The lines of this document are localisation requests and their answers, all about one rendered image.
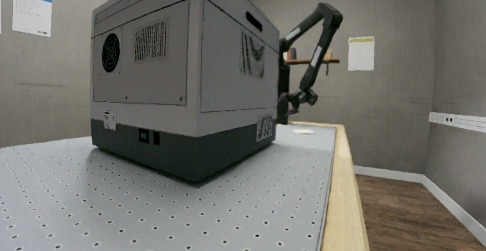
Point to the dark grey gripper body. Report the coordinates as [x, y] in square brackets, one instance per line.
[295, 104]

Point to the grey boxy benchtop instrument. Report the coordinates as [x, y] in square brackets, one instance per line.
[188, 87]

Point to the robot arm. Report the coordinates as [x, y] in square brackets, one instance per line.
[327, 34]

